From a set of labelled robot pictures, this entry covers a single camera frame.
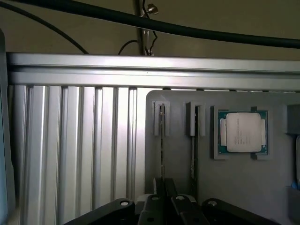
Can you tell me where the grey parts rack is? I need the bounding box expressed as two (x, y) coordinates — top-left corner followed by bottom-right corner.
(144, 89), (300, 225)

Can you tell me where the thick black cable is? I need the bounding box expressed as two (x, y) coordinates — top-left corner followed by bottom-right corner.
(0, 0), (300, 49)

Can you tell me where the grey panel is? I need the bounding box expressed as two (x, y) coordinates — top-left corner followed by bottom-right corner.
(0, 28), (16, 225)

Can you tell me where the thin curved black wire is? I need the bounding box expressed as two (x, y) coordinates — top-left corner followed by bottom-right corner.
(118, 39), (139, 55)

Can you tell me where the silver vertical post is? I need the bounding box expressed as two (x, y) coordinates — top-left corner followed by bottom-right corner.
(134, 0), (158, 57)

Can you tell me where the thin black cable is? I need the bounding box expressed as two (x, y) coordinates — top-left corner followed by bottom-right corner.
(0, 2), (89, 55)

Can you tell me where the silver CPU chip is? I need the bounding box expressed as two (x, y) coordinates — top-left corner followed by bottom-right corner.
(217, 110), (269, 155)

